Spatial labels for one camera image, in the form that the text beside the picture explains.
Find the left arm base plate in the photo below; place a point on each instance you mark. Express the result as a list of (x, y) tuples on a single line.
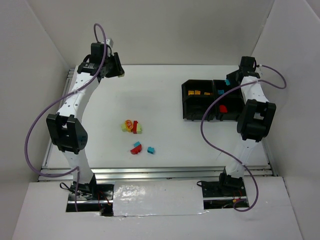
[(100, 202)]

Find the light green rounded lego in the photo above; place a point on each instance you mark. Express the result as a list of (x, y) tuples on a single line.
[(139, 128)]

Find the black four-compartment bin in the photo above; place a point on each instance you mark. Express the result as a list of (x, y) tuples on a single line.
[(195, 106)]

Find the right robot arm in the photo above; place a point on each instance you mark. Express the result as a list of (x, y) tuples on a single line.
[(253, 124)]

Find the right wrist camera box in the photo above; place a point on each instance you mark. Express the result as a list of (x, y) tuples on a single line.
[(259, 69)]

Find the red rounded lego brick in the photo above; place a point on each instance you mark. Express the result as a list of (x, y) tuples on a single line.
[(223, 109)]

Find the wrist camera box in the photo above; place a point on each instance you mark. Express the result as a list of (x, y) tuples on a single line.
[(109, 42), (259, 69)]

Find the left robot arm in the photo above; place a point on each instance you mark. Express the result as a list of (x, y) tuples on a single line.
[(65, 127)]

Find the red tall lego brick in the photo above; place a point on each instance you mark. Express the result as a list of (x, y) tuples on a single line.
[(135, 125)]

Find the aluminium rail frame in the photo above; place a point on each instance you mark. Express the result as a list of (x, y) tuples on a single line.
[(153, 173)]

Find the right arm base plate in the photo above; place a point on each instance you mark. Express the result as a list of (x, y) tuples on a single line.
[(215, 197)]

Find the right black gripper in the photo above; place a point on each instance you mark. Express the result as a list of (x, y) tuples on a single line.
[(232, 76)]

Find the light green lego brick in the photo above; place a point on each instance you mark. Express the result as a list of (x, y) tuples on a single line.
[(124, 127)]

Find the teal and green lego brick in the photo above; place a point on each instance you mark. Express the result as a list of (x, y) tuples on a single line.
[(227, 82)]

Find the small teal lego brick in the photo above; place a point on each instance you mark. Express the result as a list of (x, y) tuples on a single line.
[(151, 150)]

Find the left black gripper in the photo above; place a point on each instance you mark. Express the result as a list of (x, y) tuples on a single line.
[(117, 65)]

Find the white foil tape panel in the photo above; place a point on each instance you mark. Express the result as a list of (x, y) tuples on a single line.
[(157, 198)]

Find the red half-round lego brick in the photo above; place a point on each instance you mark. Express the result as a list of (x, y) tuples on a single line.
[(136, 150)]

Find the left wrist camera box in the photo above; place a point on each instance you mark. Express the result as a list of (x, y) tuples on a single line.
[(109, 42)]

